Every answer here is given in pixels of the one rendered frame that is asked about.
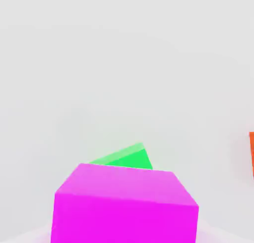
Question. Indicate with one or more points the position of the small green cube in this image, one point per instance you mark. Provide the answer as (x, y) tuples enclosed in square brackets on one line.
[(135, 159)]

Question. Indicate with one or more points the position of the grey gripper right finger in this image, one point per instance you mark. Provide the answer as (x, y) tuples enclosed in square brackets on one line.
[(210, 237)]

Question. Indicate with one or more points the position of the large orange box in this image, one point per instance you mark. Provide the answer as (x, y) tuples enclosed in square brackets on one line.
[(252, 147)]

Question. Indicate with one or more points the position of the small magenta cube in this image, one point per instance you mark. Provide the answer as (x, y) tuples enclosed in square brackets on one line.
[(125, 217)]

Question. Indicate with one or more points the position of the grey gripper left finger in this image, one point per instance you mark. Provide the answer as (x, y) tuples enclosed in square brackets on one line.
[(37, 237)]

